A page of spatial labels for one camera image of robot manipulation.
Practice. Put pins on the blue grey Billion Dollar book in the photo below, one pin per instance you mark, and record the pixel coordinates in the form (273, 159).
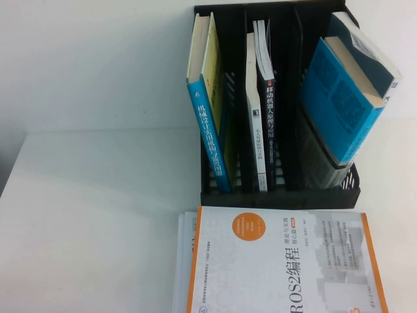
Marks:
(335, 98)

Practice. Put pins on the blue spine hardcover book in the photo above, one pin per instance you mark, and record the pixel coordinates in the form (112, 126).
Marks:
(208, 130)

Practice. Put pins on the white spine paperback book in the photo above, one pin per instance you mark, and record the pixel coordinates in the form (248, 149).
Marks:
(255, 137)

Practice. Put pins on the black spine robotics book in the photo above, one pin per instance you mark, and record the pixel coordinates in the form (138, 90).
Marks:
(269, 107)

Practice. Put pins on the black plastic book stand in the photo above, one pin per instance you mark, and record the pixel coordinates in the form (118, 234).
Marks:
(283, 98)

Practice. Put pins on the white orange ROS2 book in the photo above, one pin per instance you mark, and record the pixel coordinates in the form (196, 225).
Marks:
(277, 261)

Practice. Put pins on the large dark teal cover book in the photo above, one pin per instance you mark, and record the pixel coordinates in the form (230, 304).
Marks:
(368, 55)

